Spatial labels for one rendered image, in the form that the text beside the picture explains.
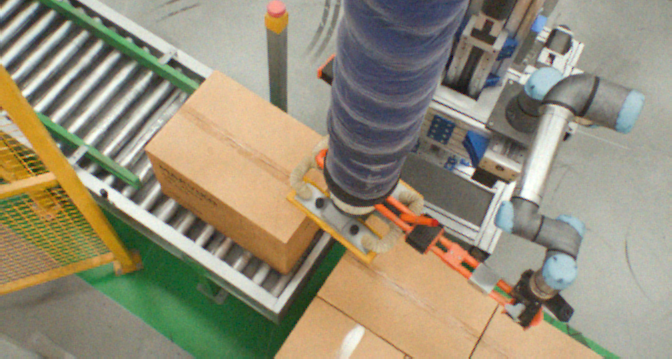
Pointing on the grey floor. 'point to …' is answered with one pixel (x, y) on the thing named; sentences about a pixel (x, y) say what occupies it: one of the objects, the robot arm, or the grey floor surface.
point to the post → (277, 59)
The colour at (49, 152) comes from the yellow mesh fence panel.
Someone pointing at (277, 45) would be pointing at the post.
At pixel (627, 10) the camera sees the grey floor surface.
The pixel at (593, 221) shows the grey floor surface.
